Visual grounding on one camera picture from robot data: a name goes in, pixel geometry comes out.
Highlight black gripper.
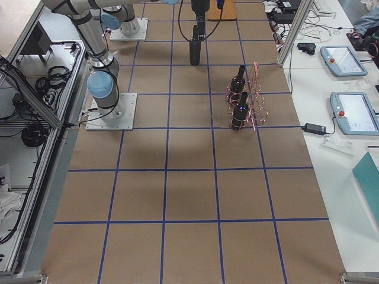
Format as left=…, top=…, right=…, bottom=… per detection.
left=191, top=0, right=210, bottom=38

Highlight dark wine bottle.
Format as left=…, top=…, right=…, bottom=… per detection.
left=189, top=25, right=201, bottom=66
left=231, top=92, right=249, bottom=130
left=229, top=65, right=245, bottom=100

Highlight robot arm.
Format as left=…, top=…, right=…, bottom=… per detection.
left=43, top=1, right=140, bottom=121
left=100, top=5, right=140, bottom=37

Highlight black handheld device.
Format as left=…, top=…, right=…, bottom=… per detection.
left=297, top=43, right=316, bottom=56

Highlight upper teach pendant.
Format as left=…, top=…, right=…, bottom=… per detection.
left=320, top=46, right=368, bottom=77

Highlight teach pendant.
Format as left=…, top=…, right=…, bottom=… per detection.
left=320, top=46, right=368, bottom=77
left=330, top=92, right=378, bottom=136

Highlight black power adapter table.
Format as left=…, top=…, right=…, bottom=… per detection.
left=301, top=123, right=326, bottom=135

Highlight lower teach pendant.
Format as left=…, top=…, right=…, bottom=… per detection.
left=330, top=92, right=378, bottom=136

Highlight clear acrylic stand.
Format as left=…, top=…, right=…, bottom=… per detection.
left=320, top=136, right=354, bottom=157

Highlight teal folder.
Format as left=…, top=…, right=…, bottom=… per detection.
left=352, top=152, right=378, bottom=223

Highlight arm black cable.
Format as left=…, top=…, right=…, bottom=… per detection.
left=176, top=0, right=227, bottom=43

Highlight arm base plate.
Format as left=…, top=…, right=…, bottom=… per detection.
left=85, top=93, right=137, bottom=131
left=110, top=18, right=149, bottom=41

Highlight copper wire bottle basket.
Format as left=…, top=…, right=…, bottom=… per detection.
left=226, top=62, right=268, bottom=131

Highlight aluminium frame post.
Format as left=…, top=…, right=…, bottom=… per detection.
left=277, top=0, right=313, bottom=67

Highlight coiled black cables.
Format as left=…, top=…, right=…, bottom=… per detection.
left=20, top=66, right=73, bottom=149

